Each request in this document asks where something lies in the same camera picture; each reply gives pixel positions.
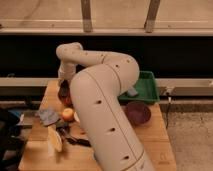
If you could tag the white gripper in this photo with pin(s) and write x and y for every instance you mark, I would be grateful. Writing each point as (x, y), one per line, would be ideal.
(66, 71)

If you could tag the black eraser block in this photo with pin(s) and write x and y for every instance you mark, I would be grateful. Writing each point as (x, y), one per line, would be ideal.
(64, 89)

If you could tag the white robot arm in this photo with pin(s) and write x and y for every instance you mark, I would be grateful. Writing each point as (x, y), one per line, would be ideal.
(97, 79)

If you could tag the red bowl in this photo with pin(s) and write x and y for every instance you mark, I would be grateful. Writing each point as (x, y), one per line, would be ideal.
(66, 101)

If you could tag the purple bowl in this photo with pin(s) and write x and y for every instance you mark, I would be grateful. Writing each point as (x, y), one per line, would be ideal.
(137, 112)

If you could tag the orange apple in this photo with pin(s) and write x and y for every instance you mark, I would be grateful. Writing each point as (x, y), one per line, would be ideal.
(68, 114)

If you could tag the grey blue cloth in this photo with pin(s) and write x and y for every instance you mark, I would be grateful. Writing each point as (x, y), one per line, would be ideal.
(48, 116)

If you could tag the white cup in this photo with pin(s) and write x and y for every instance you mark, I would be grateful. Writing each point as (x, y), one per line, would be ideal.
(76, 117)

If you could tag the yellow banana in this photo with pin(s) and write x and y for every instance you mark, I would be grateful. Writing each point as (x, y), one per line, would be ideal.
(55, 139)

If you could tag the light blue sponge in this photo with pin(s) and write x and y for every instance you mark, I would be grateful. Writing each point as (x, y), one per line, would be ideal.
(132, 92)

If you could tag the black chair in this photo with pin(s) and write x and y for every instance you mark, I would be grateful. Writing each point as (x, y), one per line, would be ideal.
(9, 138)

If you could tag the green plastic tray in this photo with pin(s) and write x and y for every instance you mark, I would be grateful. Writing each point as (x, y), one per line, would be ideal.
(146, 88)

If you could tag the black handled utensil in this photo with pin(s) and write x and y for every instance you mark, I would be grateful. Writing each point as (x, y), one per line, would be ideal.
(63, 128)

